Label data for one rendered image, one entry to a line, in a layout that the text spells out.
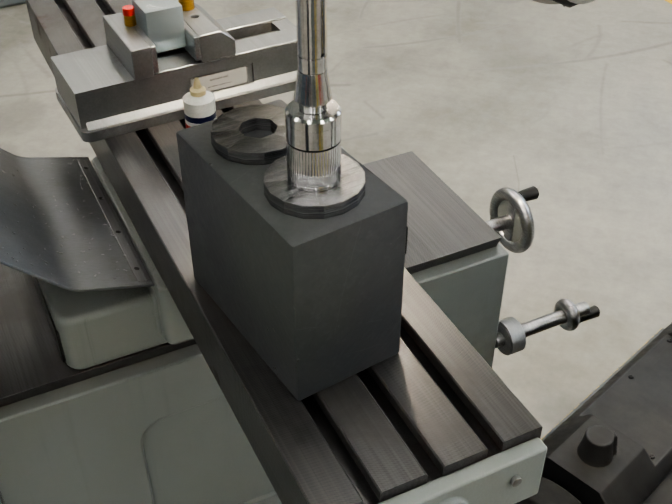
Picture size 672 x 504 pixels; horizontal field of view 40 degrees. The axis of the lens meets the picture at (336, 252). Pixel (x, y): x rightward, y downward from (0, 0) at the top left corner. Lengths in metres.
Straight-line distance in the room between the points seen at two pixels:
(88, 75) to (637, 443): 0.88
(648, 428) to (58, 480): 0.81
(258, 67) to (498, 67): 2.24
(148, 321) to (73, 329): 0.09
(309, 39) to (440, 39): 2.97
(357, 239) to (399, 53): 2.80
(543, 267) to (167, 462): 1.43
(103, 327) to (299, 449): 0.42
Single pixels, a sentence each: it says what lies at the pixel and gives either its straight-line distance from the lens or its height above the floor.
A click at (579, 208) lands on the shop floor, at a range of 2.79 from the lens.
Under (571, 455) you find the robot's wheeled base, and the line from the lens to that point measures 1.29.
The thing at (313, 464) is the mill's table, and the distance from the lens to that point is 0.83.
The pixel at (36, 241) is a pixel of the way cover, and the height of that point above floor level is 0.90.
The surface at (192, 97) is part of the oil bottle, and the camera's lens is 1.18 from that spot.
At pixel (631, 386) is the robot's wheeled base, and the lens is 1.42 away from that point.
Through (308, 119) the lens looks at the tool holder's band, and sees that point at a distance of 0.76.
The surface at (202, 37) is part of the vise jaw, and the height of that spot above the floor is 1.03.
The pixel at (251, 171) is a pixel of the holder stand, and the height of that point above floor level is 1.11.
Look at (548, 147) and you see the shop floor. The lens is 3.06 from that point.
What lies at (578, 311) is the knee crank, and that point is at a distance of 1.62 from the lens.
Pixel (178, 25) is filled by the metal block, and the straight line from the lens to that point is 1.30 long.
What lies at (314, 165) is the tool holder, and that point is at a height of 1.15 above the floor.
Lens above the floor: 1.58
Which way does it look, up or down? 38 degrees down
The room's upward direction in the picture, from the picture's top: straight up
